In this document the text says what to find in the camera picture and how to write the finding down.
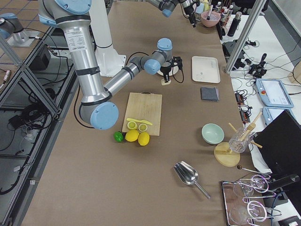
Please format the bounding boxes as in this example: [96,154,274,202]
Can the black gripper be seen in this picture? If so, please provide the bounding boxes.
[160,62,172,82]
[183,4,196,28]

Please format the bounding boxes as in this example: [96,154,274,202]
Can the cream shallow plate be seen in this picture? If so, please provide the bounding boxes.
[157,66,179,76]

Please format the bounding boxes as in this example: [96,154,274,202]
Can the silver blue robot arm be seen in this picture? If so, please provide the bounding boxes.
[146,0,200,27]
[38,0,173,130]

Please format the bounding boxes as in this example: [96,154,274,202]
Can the cream rabbit tray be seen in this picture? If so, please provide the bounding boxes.
[192,56,221,84]

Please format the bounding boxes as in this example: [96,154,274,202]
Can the metal glass rack tray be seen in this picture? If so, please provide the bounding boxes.
[221,174,282,226]

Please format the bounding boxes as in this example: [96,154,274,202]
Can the pastel cup rack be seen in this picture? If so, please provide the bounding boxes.
[195,0,210,14]

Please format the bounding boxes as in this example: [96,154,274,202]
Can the pink bowl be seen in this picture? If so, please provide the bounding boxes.
[201,11,221,28]

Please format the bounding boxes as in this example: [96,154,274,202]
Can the wooden cutting board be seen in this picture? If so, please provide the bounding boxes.
[122,92,162,136]

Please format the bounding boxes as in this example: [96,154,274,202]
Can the black thermos bottle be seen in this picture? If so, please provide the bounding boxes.
[227,11,242,37]

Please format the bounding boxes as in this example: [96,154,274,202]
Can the grey folded cloth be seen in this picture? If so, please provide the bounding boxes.
[200,87,219,102]

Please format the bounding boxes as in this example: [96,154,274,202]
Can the yellow plastic knife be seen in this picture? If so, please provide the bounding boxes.
[126,118,153,125]

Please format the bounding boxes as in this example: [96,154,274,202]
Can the lemon half right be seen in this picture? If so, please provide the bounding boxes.
[138,123,148,132]

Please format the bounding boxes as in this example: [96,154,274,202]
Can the lemon half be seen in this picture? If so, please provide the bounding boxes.
[127,121,137,130]
[138,123,148,132]

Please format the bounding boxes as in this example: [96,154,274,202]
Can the lemon half left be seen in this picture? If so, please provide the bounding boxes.
[127,121,137,130]

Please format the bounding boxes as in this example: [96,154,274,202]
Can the whole yellow lemon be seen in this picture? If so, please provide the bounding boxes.
[138,132,150,146]
[125,130,140,142]

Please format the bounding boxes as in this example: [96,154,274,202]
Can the mint green bowl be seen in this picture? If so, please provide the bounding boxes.
[201,123,224,145]

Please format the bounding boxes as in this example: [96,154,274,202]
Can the green lime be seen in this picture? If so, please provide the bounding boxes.
[113,131,125,143]

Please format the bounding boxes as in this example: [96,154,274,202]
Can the wooden cup rack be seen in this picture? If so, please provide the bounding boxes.
[214,112,262,167]

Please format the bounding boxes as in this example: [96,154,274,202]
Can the clear patterned glass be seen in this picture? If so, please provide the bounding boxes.
[229,128,253,153]

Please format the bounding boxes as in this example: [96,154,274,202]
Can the metal scoop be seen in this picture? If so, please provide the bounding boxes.
[174,161,211,199]

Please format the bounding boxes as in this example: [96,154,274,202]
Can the blue teach pendant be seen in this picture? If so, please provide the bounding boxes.
[255,79,294,108]
[262,106,294,126]

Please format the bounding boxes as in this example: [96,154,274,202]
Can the black monitor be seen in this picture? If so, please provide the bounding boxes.
[254,110,301,175]

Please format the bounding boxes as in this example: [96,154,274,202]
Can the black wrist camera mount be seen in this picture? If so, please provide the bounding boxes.
[172,56,182,70]

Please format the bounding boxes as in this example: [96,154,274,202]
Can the aluminium frame post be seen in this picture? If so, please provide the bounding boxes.
[225,0,266,74]

